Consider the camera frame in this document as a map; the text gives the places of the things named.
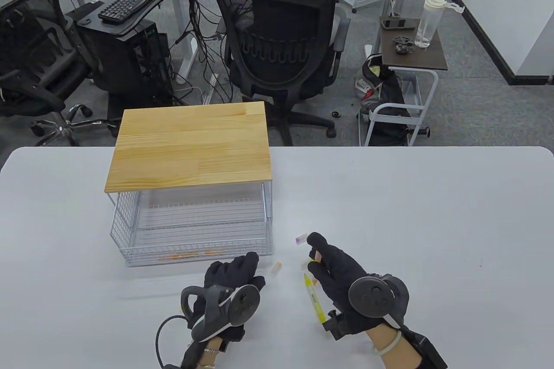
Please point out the person's left hand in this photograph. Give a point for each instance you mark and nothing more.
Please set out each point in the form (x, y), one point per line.
(233, 271)

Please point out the person's right hand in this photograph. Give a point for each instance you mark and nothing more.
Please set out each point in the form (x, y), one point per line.
(337, 269)

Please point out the orange double-ended highlighter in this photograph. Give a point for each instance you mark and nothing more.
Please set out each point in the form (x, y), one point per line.
(190, 255)
(318, 255)

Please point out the yellow highlighter cap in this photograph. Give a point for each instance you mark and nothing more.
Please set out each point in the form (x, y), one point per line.
(304, 263)

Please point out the yellow double-ended highlighter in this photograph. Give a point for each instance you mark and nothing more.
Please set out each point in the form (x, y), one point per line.
(315, 300)

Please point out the orange highlighter cap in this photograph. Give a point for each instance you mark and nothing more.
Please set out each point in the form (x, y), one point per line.
(276, 268)

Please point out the purple highlighter cap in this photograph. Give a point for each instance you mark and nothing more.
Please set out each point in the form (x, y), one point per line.
(301, 238)

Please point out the person's left forearm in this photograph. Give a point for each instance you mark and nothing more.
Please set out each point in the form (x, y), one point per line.
(212, 356)

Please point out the white bangle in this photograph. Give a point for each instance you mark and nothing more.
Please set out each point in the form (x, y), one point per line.
(389, 348)

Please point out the black bag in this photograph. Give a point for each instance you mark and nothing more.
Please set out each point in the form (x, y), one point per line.
(389, 92)

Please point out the black computer tower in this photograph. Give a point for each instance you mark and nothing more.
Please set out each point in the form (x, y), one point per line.
(130, 66)

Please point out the brown-topped white side table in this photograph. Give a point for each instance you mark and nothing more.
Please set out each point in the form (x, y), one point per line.
(428, 57)

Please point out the small black object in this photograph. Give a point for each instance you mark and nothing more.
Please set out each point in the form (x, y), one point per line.
(403, 45)

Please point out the black mesh office chair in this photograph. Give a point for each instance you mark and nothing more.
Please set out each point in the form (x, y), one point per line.
(277, 40)
(30, 40)

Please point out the black smartphone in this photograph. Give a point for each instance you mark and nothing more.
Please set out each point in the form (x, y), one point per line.
(394, 23)

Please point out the clear water bottle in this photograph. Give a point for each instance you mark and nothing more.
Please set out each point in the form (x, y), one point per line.
(426, 23)

